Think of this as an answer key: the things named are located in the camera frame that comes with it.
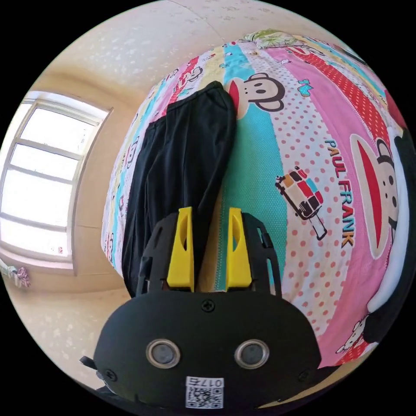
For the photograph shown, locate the window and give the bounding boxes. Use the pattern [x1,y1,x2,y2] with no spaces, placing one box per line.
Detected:
[0,91,114,277]

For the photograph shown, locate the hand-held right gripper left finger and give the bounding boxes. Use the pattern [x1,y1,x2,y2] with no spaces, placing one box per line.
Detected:
[166,207,195,292]

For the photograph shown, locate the black long pants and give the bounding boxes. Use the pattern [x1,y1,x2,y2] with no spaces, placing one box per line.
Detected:
[121,81,237,299]

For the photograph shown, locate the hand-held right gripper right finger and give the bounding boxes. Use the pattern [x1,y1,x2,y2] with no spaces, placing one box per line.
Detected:
[226,206,252,291]

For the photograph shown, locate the floral pillow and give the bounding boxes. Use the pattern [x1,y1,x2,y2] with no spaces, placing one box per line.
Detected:
[242,29,306,50]

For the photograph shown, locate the bed with cartoon printed sheet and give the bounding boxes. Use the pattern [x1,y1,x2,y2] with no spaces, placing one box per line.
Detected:
[100,29,411,370]

